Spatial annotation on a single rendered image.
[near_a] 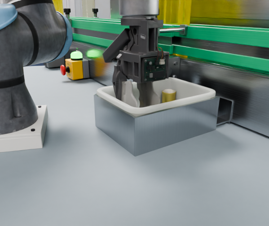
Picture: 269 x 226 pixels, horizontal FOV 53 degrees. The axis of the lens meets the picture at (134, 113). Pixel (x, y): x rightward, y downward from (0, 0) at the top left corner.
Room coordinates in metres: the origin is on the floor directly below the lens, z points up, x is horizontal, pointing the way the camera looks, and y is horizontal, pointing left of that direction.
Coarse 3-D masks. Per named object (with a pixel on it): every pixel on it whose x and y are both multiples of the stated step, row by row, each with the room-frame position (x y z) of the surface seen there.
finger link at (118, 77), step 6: (114, 66) 0.54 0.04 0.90; (114, 72) 0.54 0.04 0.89; (120, 72) 0.54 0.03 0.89; (114, 78) 0.54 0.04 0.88; (120, 78) 0.54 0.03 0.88; (126, 78) 0.54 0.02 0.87; (114, 84) 0.54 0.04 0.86; (120, 84) 0.54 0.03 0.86; (114, 90) 0.54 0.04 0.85; (120, 90) 0.54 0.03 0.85; (120, 96) 0.53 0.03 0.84
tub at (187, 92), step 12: (132, 84) 0.63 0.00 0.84; (156, 84) 0.67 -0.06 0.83; (168, 84) 0.68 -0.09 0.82; (180, 84) 0.65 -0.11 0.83; (192, 84) 0.62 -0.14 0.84; (108, 96) 0.53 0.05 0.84; (180, 96) 0.65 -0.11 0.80; (192, 96) 0.53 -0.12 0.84; (204, 96) 0.53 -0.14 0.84; (132, 108) 0.46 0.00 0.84; (144, 108) 0.46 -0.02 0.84; (156, 108) 0.47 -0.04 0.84; (168, 108) 0.49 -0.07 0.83
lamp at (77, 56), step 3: (72, 54) 1.03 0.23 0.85; (75, 54) 1.03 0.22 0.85; (78, 54) 1.03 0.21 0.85; (81, 54) 1.04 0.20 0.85; (72, 57) 1.03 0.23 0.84; (75, 57) 1.03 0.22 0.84; (78, 57) 1.03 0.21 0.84; (81, 57) 1.04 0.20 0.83; (72, 60) 1.03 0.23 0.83; (75, 60) 1.03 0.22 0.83; (78, 60) 1.03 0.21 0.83
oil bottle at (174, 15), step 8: (168, 0) 0.86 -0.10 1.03; (176, 0) 0.83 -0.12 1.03; (184, 0) 0.84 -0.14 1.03; (168, 8) 0.85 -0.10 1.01; (176, 8) 0.83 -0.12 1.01; (184, 8) 0.84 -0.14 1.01; (168, 16) 0.85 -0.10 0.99; (176, 16) 0.83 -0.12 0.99; (184, 16) 0.84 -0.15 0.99; (176, 24) 0.83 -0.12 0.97; (184, 24) 0.84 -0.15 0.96
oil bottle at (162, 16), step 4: (160, 0) 0.89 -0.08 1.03; (164, 0) 0.87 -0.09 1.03; (160, 4) 0.89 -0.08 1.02; (164, 4) 0.87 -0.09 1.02; (160, 8) 0.88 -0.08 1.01; (164, 8) 0.87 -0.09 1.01; (160, 12) 0.88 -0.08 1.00; (164, 12) 0.87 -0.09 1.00; (160, 16) 0.88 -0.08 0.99; (164, 16) 0.87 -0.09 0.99; (164, 20) 0.87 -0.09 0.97
